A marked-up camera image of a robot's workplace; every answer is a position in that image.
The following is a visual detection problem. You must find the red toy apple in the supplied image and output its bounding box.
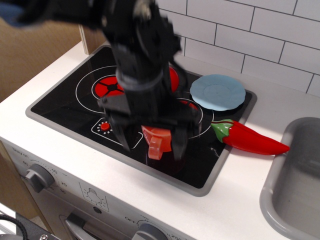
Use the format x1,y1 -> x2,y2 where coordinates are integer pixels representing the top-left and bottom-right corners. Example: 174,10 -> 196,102
169,66 -> 180,93

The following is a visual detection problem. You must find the light blue toy plate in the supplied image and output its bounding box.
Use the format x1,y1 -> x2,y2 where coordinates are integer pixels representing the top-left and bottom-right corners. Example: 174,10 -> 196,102
190,74 -> 246,112

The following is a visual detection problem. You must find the grey temperature knob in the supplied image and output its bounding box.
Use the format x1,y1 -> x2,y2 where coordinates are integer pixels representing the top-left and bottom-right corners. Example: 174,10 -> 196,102
132,223 -> 168,240

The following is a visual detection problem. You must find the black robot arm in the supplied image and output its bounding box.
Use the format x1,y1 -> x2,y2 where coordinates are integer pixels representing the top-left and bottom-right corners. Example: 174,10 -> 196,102
0,0 -> 200,160

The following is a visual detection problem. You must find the pink toy cup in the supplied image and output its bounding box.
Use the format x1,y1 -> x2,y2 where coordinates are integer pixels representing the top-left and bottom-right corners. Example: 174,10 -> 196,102
141,125 -> 172,160

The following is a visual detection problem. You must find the white toy oven front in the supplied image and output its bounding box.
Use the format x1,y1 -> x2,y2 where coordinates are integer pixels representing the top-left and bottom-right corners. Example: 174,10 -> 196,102
0,141 -> 191,240

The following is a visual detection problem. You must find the wooden side panel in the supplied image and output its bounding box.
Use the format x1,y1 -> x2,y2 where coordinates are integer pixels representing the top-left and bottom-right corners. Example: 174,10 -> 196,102
0,20 -> 106,100

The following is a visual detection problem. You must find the black device with cable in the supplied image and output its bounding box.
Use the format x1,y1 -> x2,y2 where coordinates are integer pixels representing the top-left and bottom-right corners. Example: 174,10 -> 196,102
0,213 -> 59,240

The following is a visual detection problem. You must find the grey toy sink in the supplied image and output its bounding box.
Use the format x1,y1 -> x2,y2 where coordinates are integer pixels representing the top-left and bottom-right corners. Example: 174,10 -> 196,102
259,117 -> 320,240

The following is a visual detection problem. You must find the black toy stovetop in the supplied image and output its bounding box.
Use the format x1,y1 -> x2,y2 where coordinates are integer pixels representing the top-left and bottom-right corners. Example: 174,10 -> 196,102
26,45 -> 257,197

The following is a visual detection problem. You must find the grey timer knob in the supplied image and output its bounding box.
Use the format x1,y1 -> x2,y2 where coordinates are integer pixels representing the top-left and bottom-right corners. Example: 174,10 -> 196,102
25,164 -> 55,193

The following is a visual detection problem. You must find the grey oven door handle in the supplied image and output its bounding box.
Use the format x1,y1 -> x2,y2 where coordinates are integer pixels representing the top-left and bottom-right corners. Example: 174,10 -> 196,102
64,213 -> 100,240

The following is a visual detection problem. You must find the red toy chili pepper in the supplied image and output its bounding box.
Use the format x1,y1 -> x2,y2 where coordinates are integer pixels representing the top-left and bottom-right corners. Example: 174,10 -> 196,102
210,119 -> 290,155

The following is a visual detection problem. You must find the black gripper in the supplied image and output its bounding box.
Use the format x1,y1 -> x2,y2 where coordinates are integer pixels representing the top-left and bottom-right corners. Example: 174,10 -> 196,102
98,79 -> 201,160

